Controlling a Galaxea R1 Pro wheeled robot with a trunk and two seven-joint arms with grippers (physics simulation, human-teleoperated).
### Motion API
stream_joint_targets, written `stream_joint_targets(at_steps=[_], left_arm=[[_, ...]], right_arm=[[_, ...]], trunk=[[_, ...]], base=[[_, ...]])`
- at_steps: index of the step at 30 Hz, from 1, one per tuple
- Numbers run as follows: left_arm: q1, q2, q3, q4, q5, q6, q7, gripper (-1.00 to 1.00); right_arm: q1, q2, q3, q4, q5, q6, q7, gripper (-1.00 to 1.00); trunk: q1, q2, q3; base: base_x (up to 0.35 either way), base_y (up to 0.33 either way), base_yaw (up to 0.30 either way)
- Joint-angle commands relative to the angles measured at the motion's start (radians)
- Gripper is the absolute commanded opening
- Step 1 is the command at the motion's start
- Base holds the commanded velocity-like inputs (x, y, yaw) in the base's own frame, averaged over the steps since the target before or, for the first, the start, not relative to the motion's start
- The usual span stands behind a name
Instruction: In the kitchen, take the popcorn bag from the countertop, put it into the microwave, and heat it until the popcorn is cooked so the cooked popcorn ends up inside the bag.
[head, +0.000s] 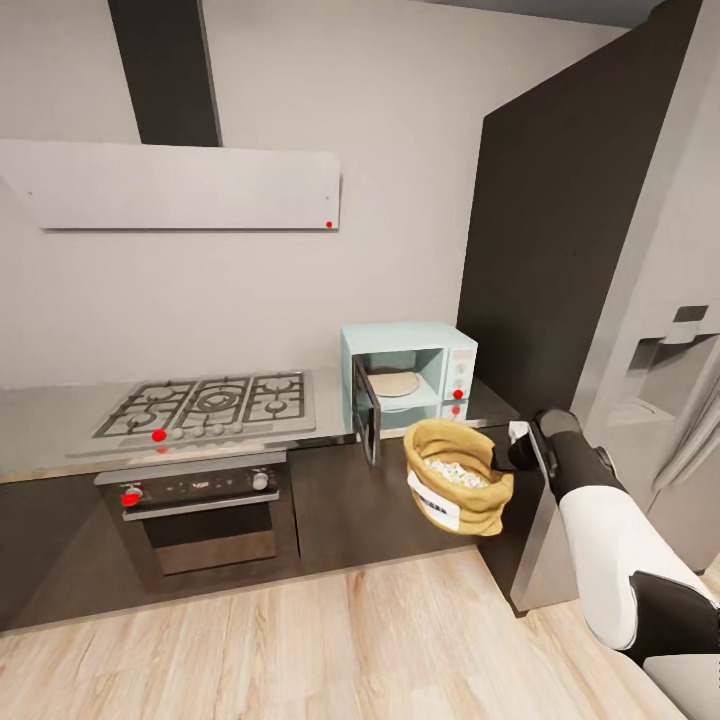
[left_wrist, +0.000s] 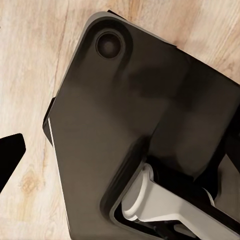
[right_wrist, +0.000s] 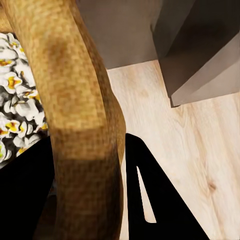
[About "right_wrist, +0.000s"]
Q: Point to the fridge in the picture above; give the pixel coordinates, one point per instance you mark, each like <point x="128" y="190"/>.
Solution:
<point x="203" y="62"/>

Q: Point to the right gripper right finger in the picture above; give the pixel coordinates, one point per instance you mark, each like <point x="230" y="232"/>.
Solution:
<point x="174" y="219"/>

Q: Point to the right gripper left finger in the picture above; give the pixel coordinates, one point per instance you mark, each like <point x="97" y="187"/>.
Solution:
<point x="25" y="184"/>

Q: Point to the popcorn bag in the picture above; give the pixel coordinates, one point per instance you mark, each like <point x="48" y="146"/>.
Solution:
<point x="85" y="123"/>

